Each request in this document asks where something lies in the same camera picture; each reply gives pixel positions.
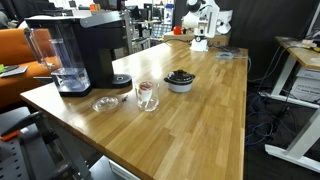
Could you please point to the grey pot with black lid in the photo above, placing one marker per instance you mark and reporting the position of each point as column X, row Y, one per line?
column 179, row 81

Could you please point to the clear glass jar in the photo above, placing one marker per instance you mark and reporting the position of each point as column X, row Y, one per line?
column 153, row 103

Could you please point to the clear glass lid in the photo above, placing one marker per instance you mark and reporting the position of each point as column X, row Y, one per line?
column 105, row 104

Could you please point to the black clamp with orange tip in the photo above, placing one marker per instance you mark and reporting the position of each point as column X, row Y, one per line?
column 11, row 126

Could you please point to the red object on box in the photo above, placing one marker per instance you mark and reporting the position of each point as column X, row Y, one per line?
column 177, row 30

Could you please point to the small dark clip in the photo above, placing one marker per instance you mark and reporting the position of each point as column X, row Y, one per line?
column 125, row 98

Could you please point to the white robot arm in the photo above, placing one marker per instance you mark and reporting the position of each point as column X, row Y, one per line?
column 206, row 19

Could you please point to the white side desk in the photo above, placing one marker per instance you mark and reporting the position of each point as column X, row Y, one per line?
column 310, row 133

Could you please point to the orange coffee pod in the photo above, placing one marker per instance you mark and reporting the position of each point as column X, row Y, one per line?
column 145, row 90

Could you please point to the orange sofa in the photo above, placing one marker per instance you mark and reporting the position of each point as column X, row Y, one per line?
column 15, row 51

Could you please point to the grey round puck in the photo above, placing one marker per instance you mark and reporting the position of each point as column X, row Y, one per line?
column 224, row 56

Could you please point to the white box under desk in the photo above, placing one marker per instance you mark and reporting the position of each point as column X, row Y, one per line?
column 307, row 85

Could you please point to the black coffee maker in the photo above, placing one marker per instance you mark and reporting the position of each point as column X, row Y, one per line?
column 92, row 40

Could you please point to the clear water tank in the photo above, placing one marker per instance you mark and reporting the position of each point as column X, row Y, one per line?
column 67, row 73

